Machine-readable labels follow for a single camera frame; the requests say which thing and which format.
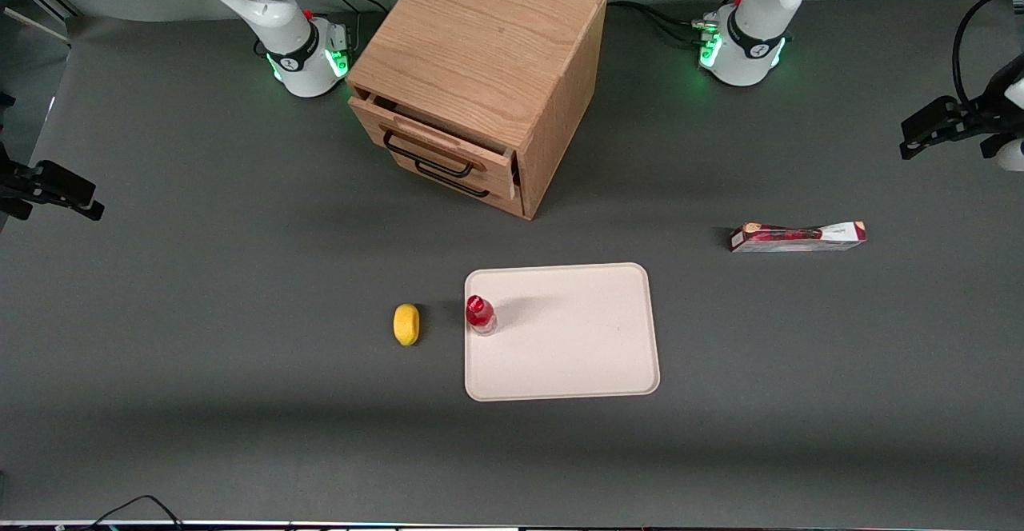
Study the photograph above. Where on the beige plastic tray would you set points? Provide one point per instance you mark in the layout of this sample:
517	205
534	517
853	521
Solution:
560	331

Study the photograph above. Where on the red cookie box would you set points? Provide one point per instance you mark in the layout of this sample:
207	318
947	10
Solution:
796	237

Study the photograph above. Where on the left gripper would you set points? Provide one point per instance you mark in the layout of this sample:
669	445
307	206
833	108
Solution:
970	117

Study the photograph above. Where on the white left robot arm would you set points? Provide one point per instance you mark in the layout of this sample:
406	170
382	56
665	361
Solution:
756	3

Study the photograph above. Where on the wooden drawer cabinet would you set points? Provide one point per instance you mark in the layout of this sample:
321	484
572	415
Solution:
496	51

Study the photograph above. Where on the small red bottle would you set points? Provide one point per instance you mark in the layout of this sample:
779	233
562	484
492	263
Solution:
480	315

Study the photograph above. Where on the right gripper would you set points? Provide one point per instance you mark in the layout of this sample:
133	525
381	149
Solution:
18	182

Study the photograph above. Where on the yellow lemon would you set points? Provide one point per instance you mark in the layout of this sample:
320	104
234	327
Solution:
406	325

